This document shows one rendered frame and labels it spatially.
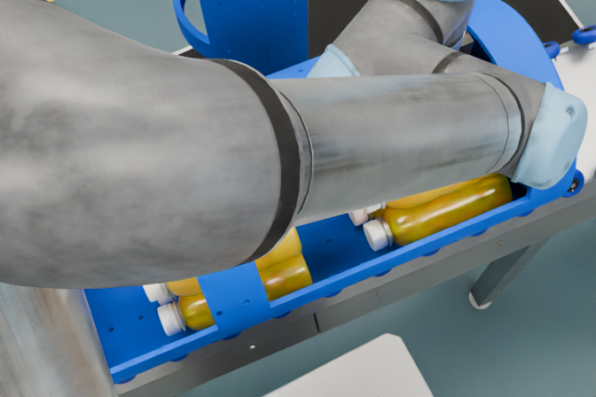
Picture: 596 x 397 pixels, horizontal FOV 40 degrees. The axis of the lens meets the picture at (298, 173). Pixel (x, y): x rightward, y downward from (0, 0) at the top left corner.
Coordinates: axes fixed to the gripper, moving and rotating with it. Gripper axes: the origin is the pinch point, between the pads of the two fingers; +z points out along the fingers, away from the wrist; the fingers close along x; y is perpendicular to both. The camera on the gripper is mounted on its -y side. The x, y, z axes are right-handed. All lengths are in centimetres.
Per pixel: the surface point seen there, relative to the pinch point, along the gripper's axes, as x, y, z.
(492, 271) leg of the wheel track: -7, 32, 87
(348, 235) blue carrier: -5.3, -6.2, 18.2
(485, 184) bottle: -8.9, 10.8, 7.2
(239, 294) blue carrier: -12.1, -23.6, -1.4
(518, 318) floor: -17, 41, 115
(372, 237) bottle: -9.3, -5.1, 8.9
